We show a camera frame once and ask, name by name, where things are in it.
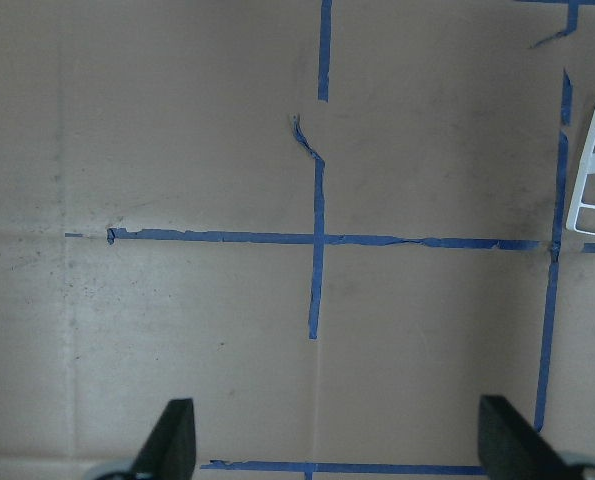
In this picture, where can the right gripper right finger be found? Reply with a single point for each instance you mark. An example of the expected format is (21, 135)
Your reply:
(510, 448)

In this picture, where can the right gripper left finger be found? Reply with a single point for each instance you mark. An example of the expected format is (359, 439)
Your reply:
(170, 450)

